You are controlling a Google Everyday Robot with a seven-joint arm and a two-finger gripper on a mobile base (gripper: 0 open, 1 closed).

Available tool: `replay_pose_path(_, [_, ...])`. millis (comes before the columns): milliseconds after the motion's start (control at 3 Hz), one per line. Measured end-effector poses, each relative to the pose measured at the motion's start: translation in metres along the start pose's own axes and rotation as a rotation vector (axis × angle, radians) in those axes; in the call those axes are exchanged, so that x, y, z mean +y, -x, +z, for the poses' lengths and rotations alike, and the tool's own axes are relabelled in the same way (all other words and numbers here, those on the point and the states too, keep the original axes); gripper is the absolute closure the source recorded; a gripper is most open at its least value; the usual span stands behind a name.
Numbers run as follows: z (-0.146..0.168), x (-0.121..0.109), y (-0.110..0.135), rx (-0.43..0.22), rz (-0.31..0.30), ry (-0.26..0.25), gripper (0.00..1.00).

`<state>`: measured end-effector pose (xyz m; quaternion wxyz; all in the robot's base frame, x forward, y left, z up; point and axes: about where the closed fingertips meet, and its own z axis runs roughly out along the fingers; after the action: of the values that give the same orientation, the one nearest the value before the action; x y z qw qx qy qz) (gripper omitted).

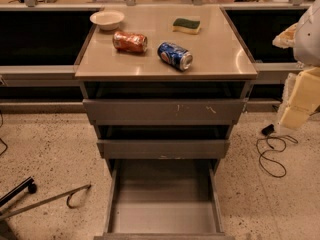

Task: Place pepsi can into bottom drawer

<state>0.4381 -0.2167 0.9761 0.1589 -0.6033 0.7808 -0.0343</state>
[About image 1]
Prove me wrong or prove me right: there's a top drawer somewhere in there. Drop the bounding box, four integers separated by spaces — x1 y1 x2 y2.
83 99 244 126

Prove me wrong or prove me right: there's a green yellow sponge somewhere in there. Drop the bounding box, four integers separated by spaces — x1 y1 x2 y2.
172 18 200 35

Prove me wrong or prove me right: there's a black wheeled stand leg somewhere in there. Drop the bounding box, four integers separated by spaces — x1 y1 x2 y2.
0 177 37 207

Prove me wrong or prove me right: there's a white bowl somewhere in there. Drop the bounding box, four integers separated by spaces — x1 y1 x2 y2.
90 10 124 31

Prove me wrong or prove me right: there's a grey metal hooked rod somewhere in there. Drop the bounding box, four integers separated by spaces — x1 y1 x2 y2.
0 184 92 221

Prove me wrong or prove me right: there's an orange soda can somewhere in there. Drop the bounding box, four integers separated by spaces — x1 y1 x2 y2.
112 31 148 53

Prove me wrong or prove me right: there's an open bottom drawer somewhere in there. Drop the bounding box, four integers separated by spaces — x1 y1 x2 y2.
94 159 235 240

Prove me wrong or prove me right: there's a black cable at left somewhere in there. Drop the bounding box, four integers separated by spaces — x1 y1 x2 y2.
0 110 9 157

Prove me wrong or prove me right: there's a blue pepsi can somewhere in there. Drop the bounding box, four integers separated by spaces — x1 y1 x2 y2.
157 42 193 71

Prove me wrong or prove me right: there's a middle drawer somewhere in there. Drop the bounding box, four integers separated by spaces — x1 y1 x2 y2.
97 140 230 159

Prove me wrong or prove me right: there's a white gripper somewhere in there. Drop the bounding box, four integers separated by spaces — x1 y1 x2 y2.
272 0 320 130

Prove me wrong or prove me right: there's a grey drawer cabinet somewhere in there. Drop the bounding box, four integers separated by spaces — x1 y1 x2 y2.
75 5 257 240

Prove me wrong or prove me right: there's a black power adapter with cable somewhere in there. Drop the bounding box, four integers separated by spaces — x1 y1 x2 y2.
255 124 298 178

